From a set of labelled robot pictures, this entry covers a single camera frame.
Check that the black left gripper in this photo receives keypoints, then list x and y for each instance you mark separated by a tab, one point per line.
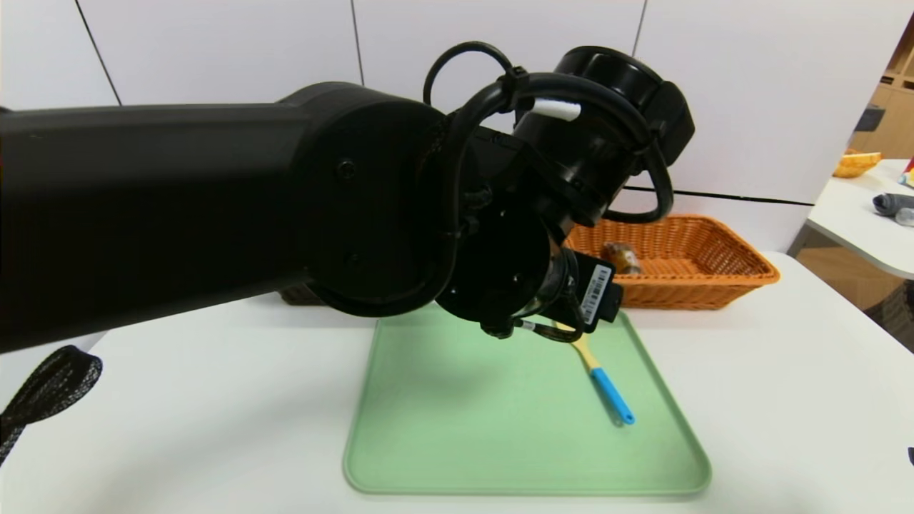
595	293

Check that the chocolate snack pack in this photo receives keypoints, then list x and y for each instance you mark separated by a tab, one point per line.
625	258

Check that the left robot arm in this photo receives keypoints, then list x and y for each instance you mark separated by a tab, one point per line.
178	200

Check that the orange wicker basket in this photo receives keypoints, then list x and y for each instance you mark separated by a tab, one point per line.
700	289

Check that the small yellow wicker basket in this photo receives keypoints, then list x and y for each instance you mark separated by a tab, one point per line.
855	166

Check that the dark brown wicker basket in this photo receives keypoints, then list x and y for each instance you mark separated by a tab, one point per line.
296	296

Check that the thin black zip tie tail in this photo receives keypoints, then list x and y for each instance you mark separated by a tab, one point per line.
714	195

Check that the light green plastic tray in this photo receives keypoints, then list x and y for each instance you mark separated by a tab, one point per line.
485	442

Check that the white side table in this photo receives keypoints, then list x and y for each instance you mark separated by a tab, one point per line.
857	228

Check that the grey rolled cloth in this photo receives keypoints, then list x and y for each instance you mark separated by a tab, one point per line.
892	204

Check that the small clear grey item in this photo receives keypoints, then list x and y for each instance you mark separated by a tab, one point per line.
907	217

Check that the black item on shelving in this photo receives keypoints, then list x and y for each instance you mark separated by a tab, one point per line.
870	119

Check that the red colourful item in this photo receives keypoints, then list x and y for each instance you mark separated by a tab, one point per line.
909	173

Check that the wooden shelving unit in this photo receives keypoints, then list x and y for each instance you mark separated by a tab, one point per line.
900	121

